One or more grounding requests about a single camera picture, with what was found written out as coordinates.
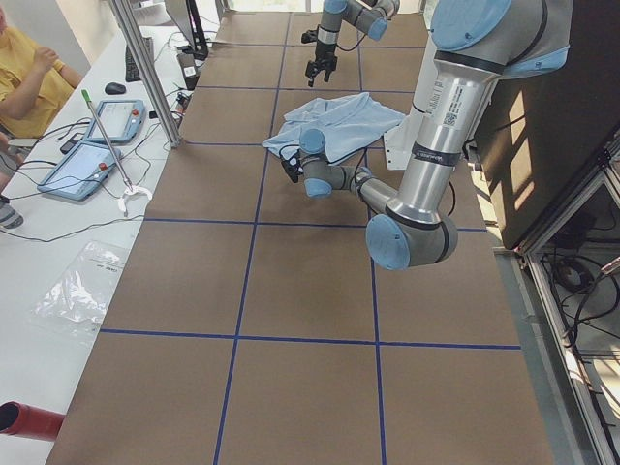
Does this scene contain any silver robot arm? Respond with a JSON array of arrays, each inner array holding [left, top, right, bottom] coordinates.
[[301, 0, 400, 87], [282, 1, 573, 270]]

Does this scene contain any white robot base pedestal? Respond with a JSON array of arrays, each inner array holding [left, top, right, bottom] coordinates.
[[383, 11, 437, 171]]

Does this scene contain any reacher grabber stick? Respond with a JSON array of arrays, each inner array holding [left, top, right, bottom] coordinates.
[[81, 89, 153, 217]]

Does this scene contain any red cylinder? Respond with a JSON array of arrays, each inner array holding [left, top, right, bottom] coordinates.
[[1, 401, 65, 442]]

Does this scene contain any blue teach pendant near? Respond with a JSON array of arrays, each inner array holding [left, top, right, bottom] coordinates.
[[37, 141, 116, 202]]

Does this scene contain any blue teach pendant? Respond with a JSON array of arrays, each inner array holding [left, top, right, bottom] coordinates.
[[37, 141, 116, 202], [96, 100, 145, 144]]

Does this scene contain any left black cable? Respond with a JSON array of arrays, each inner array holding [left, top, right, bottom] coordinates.
[[278, 144, 459, 219]]

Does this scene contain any clear plastic bag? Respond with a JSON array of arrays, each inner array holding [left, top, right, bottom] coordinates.
[[29, 241, 129, 346]]

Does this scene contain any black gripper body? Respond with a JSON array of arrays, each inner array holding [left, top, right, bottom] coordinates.
[[305, 43, 337, 77], [288, 150, 303, 178]]

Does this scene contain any light blue button-up shirt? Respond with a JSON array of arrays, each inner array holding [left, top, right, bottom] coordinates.
[[263, 92, 405, 164]]

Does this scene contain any person in yellow shirt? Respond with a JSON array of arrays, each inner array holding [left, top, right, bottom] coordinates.
[[0, 9, 82, 229]]

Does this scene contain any black keyboard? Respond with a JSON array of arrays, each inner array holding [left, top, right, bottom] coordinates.
[[124, 36, 155, 83]]

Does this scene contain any grey aluminium frame post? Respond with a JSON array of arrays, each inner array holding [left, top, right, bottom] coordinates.
[[109, 0, 181, 148]]

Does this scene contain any blue teach pendant far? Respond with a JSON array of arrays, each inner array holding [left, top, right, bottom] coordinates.
[[96, 100, 145, 144]]

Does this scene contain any black computer mouse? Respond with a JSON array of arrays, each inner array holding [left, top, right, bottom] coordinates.
[[104, 81, 127, 95]]

